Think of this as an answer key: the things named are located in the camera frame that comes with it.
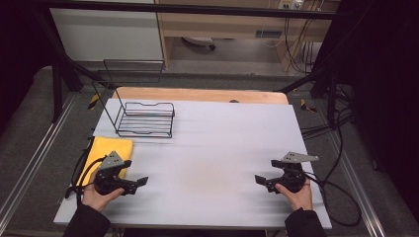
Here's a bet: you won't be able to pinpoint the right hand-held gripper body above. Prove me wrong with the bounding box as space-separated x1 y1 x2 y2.
265 151 320 195

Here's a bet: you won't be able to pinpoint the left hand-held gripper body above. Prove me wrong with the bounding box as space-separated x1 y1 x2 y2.
94 150 138 197

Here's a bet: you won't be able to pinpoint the person's right hand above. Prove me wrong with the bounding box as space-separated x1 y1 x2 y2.
274 178 314 211

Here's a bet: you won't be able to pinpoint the person's left hand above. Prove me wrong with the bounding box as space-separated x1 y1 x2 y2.
81 170 126 213

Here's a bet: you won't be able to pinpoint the yellow cloth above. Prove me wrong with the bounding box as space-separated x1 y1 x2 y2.
76 135 134 188

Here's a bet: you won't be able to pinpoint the yellow black tape strip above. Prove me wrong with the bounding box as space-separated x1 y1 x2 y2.
87 93 100 111
299 98 318 114

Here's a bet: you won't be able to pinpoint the black metal stand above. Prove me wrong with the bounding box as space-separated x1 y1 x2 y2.
35 9 115 123
279 63 342 128

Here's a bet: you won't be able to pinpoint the wooden table board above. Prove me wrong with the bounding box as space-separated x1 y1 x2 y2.
112 86 291 106

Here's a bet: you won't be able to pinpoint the white cabinet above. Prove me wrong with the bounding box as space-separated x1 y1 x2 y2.
48 7 165 62

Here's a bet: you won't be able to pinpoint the office chair base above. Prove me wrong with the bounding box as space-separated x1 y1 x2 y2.
181 36 217 51

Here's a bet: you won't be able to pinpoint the light wooden desk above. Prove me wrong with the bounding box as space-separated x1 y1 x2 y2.
156 0 341 72

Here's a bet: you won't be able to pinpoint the white power strip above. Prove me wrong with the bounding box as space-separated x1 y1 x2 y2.
278 0 304 10

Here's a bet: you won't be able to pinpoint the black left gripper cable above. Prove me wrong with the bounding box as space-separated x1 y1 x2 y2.
64 151 107 208

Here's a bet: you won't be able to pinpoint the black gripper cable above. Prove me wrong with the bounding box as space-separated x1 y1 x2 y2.
303 171 363 228
64 151 107 208

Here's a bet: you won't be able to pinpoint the black wire rack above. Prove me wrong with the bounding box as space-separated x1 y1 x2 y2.
91 58 176 139

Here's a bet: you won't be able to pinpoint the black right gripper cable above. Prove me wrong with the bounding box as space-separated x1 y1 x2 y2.
303 171 363 228

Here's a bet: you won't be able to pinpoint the aluminium floor rail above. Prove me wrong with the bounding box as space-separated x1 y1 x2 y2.
0 93 79 225
328 130 387 237

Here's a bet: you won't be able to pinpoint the black floor cables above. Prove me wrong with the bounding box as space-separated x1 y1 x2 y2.
300 83 354 141

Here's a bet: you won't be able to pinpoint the hanging black and yellow cables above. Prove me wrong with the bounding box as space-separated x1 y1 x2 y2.
284 17 318 74

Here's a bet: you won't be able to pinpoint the black metal frame bar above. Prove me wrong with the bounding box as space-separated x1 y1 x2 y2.
33 0 341 21

